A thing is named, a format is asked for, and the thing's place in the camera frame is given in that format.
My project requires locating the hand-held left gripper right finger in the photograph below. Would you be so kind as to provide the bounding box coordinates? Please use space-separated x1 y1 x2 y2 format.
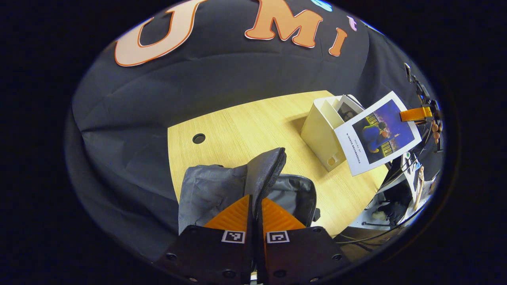
254 197 352 285

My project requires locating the grey schoolbag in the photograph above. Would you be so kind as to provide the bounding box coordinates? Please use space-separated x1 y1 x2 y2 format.
178 147 320 238

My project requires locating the black backdrop cloth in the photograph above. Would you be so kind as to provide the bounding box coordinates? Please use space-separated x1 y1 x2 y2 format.
65 0 440 262

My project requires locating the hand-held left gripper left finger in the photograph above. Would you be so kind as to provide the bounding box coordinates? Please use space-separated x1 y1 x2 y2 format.
156 194 254 285

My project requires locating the white book with blue picture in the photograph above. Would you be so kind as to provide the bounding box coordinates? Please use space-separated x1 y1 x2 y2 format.
334 91 423 177

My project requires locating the white bookshelf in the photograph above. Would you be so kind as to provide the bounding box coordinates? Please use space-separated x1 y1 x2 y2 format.
300 94 366 173

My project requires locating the black cable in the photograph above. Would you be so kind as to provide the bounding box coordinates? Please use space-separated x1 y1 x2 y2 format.
335 206 420 244

